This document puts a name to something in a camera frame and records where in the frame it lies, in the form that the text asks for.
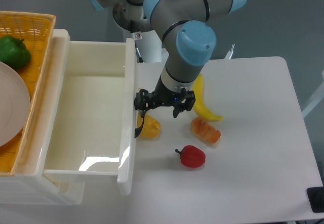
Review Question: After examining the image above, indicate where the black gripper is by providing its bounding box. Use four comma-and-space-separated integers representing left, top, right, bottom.
134, 77, 195, 118

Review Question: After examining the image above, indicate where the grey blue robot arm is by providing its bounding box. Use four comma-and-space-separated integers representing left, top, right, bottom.
90, 0, 247, 117

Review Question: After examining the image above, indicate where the white drawer cabinet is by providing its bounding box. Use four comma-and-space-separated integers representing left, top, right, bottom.
1, 29, 70, 205

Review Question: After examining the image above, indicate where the yellow bell pepper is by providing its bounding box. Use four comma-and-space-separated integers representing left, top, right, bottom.
139, 114, 161, 139

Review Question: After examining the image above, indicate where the yellow banana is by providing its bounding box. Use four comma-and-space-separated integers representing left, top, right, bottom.
192, 74, 223, 121

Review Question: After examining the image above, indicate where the red bell pepper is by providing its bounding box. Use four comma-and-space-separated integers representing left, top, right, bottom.
175, 145, 206, 168

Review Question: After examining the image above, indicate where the orange woven basket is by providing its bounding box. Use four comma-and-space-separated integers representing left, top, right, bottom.
1, 11, 56, 176

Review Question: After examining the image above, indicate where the beige plate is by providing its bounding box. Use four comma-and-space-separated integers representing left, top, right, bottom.
1, 62, 30, 146

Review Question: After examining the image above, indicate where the green bell pepper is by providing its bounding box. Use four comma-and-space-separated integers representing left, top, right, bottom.
1, 35, 31, 70

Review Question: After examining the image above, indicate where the black device at edge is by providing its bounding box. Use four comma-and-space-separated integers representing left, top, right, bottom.
306, 187, 324, 213

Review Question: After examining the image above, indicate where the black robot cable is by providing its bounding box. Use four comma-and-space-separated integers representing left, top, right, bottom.
130, 20, 145, 63

